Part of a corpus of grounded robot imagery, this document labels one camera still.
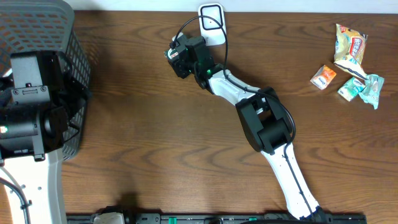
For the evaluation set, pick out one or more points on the white barcode scanner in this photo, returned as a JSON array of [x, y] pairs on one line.
[[209, 29]]

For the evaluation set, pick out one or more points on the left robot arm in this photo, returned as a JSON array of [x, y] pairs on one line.
[[43, 110]]

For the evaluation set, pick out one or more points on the light green snack packet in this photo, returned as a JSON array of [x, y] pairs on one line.
[[372, 89]]

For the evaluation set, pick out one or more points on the large yellow snack bag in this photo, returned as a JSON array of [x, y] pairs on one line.
[[349, 51]]

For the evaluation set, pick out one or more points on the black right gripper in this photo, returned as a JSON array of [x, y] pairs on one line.
[[175, 65]]

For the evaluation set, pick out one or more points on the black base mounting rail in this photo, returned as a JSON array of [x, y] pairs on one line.
[[155, 218]]

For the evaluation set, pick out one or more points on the dark grey plastic basket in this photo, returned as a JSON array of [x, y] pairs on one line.
[[41, 25]]

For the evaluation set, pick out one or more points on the orange candy packet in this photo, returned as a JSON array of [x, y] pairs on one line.
[[323, 77]]

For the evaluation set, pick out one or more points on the teal candy packet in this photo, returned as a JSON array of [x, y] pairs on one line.
[[351, 89]]

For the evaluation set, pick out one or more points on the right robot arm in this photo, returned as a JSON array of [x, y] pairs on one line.
[[267, 125]]

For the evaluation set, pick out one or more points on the black round-logo snack packet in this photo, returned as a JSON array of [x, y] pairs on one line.
[[170, 54]]

